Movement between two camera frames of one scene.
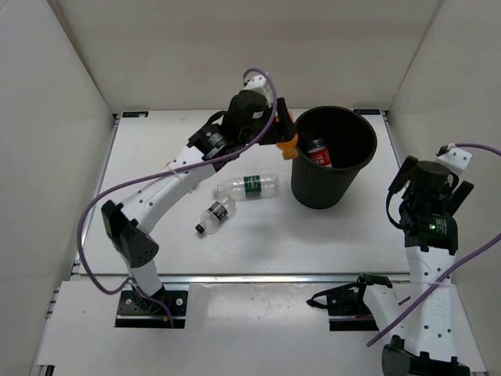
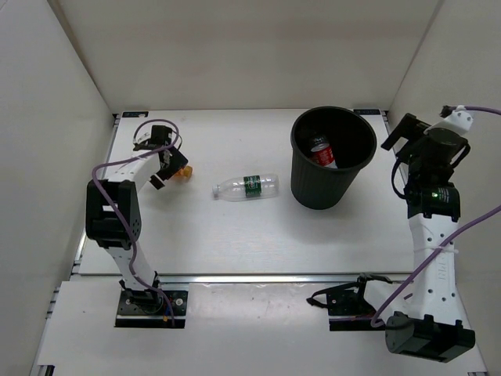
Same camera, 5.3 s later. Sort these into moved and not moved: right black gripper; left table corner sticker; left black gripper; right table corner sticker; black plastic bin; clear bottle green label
Moved: left black gripper; right black gripper
Not moved: black plastic bin; clear bottle green label; left table corner sticker; right table corner sticker
